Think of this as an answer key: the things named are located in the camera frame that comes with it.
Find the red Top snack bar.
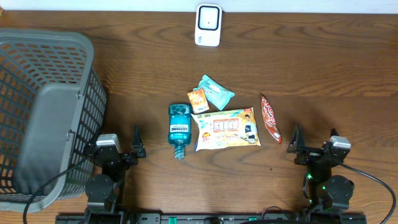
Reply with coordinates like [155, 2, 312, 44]
[261, 95, 282, 145]

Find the teal mouthwash bottle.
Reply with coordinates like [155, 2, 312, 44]
[168, 103, 192, 159]

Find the large yellow white snack bag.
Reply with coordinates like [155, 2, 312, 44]
[191, 107, 261, 151]

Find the small orange snack pack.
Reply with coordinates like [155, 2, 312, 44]
[187, 89, 210, 114]

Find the grey plastic shopping basket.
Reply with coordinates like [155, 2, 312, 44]
[1, 28, 106, 212]

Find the mint green wipes pack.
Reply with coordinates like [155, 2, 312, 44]
[193, 75, 235, 111]

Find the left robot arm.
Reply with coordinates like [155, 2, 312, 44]
[83, 127, 146, 223]

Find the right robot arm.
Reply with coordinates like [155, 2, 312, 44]
[287, 125, 354, 222]

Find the white barcode scanner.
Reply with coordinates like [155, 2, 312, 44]
[194, 4, 223, 47]

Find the left black cable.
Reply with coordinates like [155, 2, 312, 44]
[22, 154, 91, 224]

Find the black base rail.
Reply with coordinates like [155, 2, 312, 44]
[55, 213, 367, 224]

